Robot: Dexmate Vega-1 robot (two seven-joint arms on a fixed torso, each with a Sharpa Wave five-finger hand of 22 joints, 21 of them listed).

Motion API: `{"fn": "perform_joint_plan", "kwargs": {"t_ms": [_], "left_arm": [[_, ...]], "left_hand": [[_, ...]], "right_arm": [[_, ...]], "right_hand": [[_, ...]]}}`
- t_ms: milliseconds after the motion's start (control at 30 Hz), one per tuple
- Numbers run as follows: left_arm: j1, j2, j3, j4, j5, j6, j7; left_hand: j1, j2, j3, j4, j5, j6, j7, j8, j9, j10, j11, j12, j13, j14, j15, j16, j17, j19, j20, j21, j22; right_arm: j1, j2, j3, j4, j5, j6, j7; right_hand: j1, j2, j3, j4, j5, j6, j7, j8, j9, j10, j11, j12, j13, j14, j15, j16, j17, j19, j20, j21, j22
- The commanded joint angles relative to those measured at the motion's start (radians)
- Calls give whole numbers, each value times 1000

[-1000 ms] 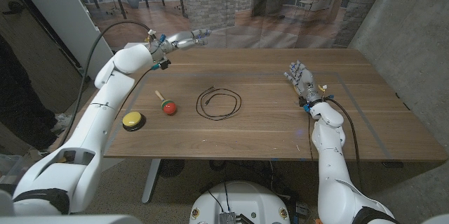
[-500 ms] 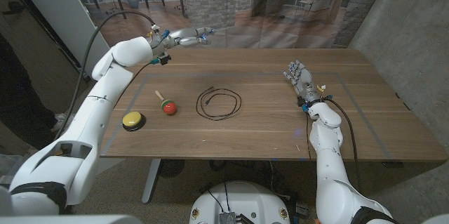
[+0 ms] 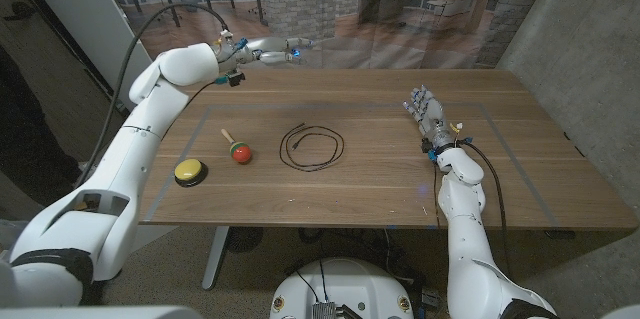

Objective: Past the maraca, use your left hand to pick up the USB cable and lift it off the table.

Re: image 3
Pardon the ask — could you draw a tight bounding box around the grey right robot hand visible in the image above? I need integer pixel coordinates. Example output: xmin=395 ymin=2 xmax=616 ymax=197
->
xmin=402 ymin=84 xmax=459 ymax=153

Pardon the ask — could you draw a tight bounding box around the person in dark clothes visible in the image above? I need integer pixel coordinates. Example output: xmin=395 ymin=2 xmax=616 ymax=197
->
xmin=0 ymin=43 xmax=82 ymax=208

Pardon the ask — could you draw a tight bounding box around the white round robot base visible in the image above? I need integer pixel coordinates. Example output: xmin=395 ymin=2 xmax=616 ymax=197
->
xmin=269 ymin=257 xmax=415 ymax=319

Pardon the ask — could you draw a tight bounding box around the red green wooden maraca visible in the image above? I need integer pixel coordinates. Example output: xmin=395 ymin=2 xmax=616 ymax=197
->
xmin=220 ymin=128 xmax=253 ymax=165

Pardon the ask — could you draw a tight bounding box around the printed office backdrop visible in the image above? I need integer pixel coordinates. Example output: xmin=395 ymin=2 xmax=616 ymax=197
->
xmin=92 ymin=0 xmax=559 ymax=70

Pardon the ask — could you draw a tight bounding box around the white cabinet panel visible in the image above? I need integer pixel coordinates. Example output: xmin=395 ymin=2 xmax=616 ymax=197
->
xmin=14 ymin=0 xmax=166 ymax=115

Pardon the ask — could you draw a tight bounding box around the dark brown door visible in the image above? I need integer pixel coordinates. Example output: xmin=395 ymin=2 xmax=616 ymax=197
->
xmin=0 ymin=0 xmax=126 ymax=160

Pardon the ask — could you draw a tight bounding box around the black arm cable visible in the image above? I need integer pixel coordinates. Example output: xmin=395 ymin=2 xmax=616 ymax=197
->
xmin=73 ymin=2 xmax=231 ymax=190
xmin=462 ymin=139 xmax=514 ymax=280

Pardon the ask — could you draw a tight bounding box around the black USB cable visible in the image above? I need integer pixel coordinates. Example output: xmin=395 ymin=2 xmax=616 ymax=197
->
xmin=278 ymin=122 xmax=346 ymax=173

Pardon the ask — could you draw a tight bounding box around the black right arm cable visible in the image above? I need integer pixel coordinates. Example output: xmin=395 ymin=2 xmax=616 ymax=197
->
xmin=462 ymin=139 xmax=514 ymax=280

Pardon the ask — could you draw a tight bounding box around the black round fan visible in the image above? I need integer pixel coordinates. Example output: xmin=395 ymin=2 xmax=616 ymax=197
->
xmin=224 ymin=227 xmax=265 ymax=254

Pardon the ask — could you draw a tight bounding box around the yellow button on black base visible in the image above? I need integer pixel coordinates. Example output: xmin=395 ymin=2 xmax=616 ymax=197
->
xmin=173 ymin=158 xmax=209 ymax=189

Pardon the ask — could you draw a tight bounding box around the grey table leg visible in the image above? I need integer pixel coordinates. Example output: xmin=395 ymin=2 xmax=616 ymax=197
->
xmin=202 ymin=226 xmax=231 ymax=291

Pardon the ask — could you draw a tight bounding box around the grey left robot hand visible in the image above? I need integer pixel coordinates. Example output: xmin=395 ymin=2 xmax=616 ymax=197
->
xmin=233 ymin=36 xmax=315 ymax=65

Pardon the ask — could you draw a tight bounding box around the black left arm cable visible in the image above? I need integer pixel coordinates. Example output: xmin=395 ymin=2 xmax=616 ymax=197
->
xmin=73 ymin=2 xmax=231 ymax=190

